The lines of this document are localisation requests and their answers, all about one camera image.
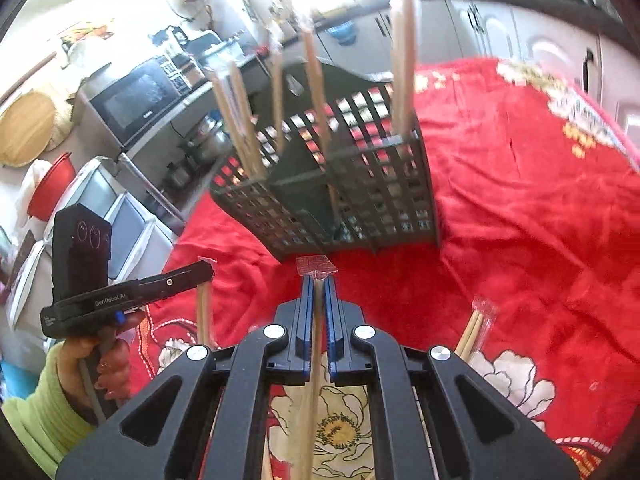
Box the round woven sieve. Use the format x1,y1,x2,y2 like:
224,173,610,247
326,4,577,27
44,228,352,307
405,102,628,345
45,100,76,151

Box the stacked steel pots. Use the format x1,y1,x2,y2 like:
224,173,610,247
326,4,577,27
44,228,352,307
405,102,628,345
182,115,231,166

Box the black kitchen countertop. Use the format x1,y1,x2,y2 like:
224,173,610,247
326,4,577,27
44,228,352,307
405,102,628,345
310,0,640,46

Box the dark green utensil basket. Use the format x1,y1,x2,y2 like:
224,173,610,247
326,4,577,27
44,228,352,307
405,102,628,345
207,57,443,263

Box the red floral blanket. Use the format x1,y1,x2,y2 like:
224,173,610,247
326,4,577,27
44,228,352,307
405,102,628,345
127,57,640,480

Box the person's left forearm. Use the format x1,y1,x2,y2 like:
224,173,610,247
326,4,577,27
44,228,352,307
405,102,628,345
0,347,96,466

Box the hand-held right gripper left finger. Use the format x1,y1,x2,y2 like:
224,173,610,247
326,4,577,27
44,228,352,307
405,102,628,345
55,277,316,480

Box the steel shelf table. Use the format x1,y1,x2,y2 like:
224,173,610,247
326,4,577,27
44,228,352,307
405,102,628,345
75,50,266,226

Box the grey plastic crate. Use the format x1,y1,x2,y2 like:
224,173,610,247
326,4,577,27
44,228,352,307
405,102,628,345
192,30,248,61

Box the pile of chopsticks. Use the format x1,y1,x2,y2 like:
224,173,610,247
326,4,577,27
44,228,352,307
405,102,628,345
452,297,498,366

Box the white plastic bag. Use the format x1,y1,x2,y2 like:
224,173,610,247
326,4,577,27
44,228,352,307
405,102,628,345
15,160,51,231

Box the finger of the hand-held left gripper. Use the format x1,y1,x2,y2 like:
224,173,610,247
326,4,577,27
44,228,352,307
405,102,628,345
135,260,216,306

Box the blue hanging bag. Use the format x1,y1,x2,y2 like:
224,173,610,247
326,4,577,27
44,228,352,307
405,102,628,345
330,22,358,46

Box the red plastic basin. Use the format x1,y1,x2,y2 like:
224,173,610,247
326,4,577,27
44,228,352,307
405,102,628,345
27,152,76,221

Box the black microwave oven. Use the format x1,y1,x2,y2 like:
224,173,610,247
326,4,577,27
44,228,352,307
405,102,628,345
82,57,183,148

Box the black blender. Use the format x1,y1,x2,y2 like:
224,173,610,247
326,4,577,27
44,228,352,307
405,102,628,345
150,25,196,86

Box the small steel kettle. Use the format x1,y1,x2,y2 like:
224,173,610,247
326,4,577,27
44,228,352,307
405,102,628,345
165,160,193,188

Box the long wooden stick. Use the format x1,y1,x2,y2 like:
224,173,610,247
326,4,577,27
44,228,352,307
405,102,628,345
0,50,58,106

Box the round bamboo tray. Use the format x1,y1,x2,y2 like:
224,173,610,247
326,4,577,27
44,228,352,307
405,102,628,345
0,91,57,166

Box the fruit wall picture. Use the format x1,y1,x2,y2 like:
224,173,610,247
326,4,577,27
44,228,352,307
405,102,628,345
57,17,116,51

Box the white kitchen cabinets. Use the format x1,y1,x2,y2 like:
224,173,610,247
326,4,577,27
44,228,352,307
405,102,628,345
310,0,640,161

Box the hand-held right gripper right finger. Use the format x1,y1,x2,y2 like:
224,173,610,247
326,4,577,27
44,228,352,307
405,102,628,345
324,277,586,480

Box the person's left hand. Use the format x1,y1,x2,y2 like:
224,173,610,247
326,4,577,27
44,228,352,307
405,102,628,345
55,310,148,411

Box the plastic drawer unit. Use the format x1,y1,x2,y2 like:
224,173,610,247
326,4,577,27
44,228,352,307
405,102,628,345
7,157,176,331

